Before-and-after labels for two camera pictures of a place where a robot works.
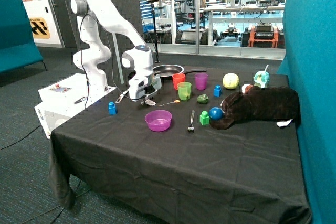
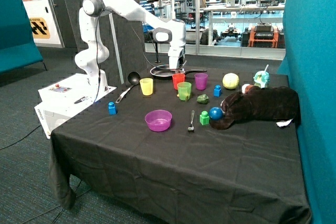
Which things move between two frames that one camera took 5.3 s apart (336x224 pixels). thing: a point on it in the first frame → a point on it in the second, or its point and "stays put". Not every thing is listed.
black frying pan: (166, 71) stays put
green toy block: (204, 118) stays put
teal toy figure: (262, 78) stays put
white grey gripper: (136, 86) → (177, 56)
